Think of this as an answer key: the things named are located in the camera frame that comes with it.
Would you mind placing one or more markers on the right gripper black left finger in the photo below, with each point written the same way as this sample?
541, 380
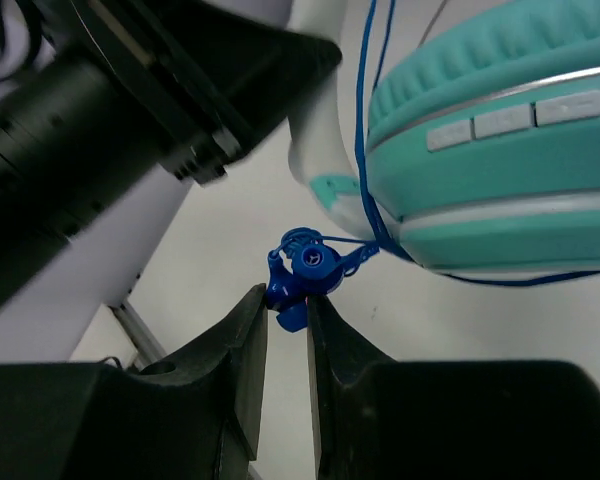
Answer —
195, 414

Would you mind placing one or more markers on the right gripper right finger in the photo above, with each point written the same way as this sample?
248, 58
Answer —
378, 418

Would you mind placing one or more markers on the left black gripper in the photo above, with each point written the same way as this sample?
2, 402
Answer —
72, 142

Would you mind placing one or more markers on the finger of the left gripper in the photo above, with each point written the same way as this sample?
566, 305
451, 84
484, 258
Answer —
236, 78

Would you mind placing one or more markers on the teal cat ear headphones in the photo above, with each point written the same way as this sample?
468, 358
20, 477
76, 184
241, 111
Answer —
478, 153

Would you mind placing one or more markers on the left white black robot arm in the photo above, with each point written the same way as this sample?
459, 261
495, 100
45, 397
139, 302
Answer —
46, 318

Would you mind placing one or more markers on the metal base rail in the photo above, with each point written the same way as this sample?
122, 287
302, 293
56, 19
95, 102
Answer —
149, 350

